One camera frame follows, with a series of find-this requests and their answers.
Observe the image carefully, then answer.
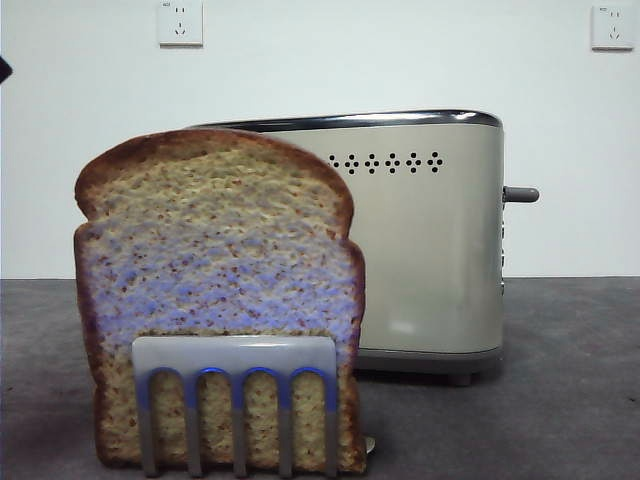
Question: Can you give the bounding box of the brown-crusted bread slice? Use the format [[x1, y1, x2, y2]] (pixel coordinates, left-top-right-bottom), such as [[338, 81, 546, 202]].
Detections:
[[73, 128, 369, 474]]

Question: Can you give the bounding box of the grey toaster lever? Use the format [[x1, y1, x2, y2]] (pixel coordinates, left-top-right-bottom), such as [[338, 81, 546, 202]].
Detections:
[[502, 185, 541, 204]]

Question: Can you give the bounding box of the cream toaster with steel top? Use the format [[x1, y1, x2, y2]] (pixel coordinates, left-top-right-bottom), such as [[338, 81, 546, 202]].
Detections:
[[184, 107, 504, 387]]

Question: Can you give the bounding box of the steel toast rack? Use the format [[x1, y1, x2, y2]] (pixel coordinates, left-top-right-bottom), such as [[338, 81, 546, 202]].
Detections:
[[131, 335, 377, 479]]

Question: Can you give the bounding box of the white wall socket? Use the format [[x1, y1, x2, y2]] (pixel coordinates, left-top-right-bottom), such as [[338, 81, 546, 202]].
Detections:
[[590, 4, 636, 52], [158, 0, 205, 49]]

